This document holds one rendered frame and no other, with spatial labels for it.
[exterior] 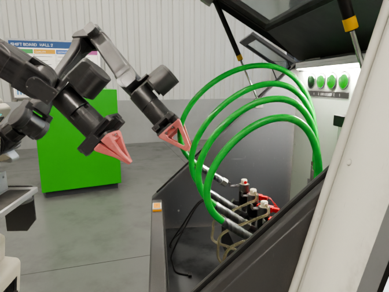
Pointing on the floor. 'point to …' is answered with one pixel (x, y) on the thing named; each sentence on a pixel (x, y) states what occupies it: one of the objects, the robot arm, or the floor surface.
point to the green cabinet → (83, 179)
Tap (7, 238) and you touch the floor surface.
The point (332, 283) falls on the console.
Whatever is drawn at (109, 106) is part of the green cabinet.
